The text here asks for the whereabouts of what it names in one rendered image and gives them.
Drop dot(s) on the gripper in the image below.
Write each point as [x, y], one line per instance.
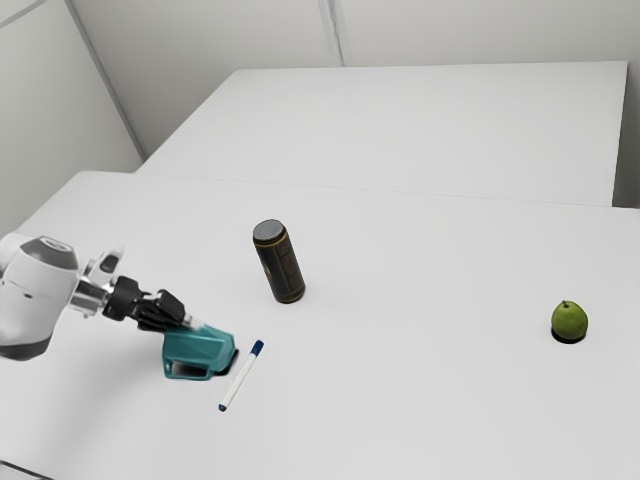
[122, 298]

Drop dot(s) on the teal faceted mug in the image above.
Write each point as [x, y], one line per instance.
[197, 353]

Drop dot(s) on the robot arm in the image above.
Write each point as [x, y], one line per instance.
[30, 295]

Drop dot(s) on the white marker with blue cap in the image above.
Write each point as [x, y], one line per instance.
[241, 375]

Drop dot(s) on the dark brown can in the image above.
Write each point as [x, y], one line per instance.
[278, 262]

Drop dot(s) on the green pear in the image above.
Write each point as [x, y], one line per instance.
[569, 319]

